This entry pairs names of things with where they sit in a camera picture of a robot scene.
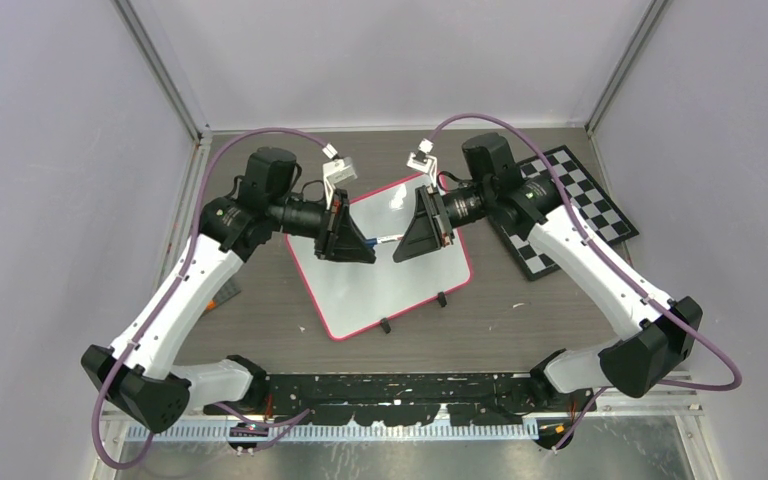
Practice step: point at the black whiteboard stand clip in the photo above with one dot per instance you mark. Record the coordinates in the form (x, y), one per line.
(385, 325)

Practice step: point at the pink framed whiteboard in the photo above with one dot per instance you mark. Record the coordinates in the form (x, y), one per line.
(351, 298)

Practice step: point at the black white checkerboard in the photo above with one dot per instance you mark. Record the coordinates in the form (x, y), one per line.
(592, 201)

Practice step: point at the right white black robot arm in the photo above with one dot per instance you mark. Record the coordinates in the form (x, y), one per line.
(653, 330)

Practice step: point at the white marker pen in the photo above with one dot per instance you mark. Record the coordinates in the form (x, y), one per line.
(389, 238)

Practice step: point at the grey studded building plate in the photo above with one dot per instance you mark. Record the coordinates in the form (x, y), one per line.
(227, 291)

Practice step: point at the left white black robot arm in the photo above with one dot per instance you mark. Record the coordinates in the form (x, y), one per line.
(138, 369)

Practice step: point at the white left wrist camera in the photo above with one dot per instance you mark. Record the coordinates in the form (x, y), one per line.
(339, 171)

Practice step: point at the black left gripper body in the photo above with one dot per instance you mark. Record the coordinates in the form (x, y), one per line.
(335, 195)

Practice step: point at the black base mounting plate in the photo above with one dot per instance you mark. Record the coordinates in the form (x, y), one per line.
(400, 400)

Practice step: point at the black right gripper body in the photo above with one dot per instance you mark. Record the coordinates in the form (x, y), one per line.
(439, 214)

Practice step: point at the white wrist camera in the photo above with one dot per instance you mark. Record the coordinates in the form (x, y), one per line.
(339, 171)
(424, 163)

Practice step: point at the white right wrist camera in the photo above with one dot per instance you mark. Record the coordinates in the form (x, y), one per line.
(424, 163)

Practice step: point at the white slotted cable rail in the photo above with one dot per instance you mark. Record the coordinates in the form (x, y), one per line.
(442, 430)

